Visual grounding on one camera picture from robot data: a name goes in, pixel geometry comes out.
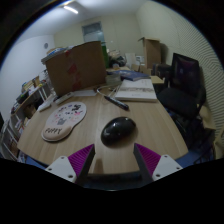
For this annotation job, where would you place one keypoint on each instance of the black office chair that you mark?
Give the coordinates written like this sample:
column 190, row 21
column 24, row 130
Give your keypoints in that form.
column 181, row 93

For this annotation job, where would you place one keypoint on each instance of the white book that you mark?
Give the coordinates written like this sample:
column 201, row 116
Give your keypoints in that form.
column 136, row 90

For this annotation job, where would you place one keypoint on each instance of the white shelf unit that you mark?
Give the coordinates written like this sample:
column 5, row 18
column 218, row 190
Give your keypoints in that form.
column 23, row 106

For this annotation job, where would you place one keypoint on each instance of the blue book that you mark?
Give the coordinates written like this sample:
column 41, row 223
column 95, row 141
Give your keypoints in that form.
column 133, row 75

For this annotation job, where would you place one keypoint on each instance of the ceiling tube light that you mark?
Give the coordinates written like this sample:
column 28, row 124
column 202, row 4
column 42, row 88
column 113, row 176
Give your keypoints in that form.
column 71, row 9

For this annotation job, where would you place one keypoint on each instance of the round wall clock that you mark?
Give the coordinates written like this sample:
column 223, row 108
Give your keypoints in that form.
column 46, row 45

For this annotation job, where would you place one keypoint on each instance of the tall open cardboard box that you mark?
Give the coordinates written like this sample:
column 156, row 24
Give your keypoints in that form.
column 151, row 51

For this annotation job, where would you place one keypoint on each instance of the clear plastic container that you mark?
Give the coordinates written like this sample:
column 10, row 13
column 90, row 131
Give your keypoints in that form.
column 112, row 79

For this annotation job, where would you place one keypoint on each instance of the black marker pen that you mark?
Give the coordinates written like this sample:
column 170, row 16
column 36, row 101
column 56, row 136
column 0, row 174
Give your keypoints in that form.
column 116, row 102

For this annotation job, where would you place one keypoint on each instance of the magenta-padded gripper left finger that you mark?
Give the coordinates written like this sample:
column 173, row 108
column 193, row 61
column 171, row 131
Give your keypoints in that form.
column 63, row 166

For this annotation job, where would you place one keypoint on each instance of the black computer mouse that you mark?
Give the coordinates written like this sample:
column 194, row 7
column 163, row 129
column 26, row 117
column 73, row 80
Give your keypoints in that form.
column 117, row 130

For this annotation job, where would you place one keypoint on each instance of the window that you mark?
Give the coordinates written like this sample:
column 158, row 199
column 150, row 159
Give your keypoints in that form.
column 93, row 32

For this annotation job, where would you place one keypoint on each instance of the flat white device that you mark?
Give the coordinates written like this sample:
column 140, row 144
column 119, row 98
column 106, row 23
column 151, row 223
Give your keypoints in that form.
column 46, row 104

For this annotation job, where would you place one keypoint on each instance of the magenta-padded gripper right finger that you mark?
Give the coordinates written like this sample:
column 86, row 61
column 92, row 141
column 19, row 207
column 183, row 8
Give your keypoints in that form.
column 166, row 166

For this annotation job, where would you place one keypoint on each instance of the large brown cardboard box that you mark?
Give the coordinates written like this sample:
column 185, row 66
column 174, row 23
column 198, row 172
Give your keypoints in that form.
column 78, row 68

